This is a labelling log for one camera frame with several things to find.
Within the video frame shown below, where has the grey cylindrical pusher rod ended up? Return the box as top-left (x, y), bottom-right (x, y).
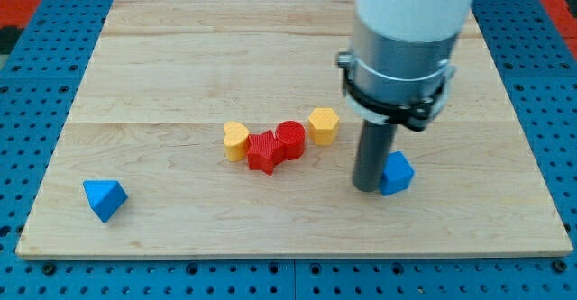
top-left (353, 121), bottom-right (397, 192)

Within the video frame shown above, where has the red cylinder block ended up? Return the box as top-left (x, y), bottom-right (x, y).
top-left (275, 121), bottom-right (306, 160)

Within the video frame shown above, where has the yellow heart block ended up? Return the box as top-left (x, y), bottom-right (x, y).
top-left (223, 121), bottom-right (250, 162)

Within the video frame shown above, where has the yellow hexagon block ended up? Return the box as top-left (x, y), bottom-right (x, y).
top-left (307, 107), bottom-right (340, 146)

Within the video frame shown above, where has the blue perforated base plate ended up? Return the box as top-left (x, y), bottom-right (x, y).
top-left (1, 0), bottom-right (576, 299)

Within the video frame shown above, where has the blue cube block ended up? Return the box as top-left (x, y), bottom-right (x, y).
top-left (380, 150), bottom-right (415, 196)

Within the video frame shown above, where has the red star block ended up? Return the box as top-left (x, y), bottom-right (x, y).
top-left (247, 130), bottom-right (285, 176)

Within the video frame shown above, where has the light wooden board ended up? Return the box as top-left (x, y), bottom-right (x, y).
top-left (16, 0), bottom-right (573, 260)

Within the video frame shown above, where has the blue triangular prism block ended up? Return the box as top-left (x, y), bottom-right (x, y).
top-left (83, 180), bottom-right (128, 223)

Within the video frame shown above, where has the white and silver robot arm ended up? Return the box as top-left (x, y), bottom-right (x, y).
top-left (336, 0), bottom-right (472, 132)

